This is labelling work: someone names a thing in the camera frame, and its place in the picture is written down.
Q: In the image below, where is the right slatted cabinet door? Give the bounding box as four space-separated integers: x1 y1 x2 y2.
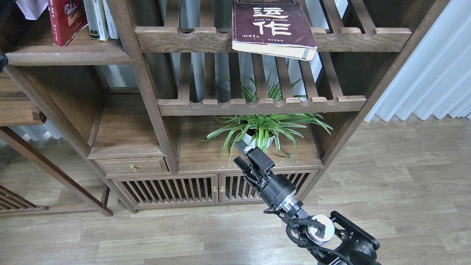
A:
218 169 319 204

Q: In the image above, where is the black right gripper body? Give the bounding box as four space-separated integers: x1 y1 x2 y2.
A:
242 147 298 212

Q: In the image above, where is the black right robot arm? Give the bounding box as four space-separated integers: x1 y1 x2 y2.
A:
234 141 380 265

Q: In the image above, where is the green spider plant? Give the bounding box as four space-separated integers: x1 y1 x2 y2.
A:
201 70 333 161

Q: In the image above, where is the dark wooden bookshelf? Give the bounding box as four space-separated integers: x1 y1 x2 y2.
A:
1 0 449 213

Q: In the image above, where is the white lavender paperback book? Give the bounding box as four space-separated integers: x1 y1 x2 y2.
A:
15 0 48 20

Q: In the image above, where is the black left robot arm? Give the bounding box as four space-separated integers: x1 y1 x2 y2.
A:
0 52 9 73

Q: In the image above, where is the white upright book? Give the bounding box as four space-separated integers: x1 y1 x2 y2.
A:
103 0 119 40
92 0 109 41

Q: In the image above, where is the white upright book middle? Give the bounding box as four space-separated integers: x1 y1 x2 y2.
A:
92 0 109 41

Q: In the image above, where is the white window curtain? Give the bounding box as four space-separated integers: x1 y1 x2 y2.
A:
364 0 471 122

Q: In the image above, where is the red paperback book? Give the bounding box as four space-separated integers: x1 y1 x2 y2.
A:
48 0 88 47

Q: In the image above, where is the slatted cabinet door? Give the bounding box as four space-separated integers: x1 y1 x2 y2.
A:
218 169 319 204
112 174 219 210

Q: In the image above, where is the white plant pot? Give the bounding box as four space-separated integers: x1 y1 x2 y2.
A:
242 129 275 151

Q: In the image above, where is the small wooden drawer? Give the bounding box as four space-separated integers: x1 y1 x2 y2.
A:
95 157 168 175

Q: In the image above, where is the left slatted cabinet door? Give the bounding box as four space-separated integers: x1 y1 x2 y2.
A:
112 174 219 210

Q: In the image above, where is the white upright book right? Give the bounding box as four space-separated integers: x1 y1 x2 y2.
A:
103 0 119 40

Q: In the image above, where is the grey upright book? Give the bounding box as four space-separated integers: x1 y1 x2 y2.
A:
83 0 99 40

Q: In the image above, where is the maroon book with white characters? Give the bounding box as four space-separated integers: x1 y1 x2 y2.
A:
232 0 317 61

